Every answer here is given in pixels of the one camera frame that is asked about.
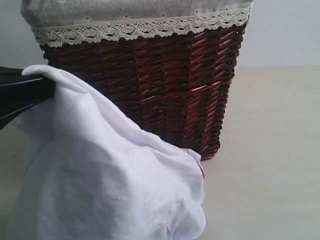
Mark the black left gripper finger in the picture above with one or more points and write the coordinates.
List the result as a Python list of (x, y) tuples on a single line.
[(15, 112), (18, 89)]

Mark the white t-shirt with red lettering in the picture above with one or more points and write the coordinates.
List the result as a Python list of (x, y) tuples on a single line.
[(93, 174)]

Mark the dark brown wicker basket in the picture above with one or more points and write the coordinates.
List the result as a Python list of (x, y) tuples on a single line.
[(175, 87)]

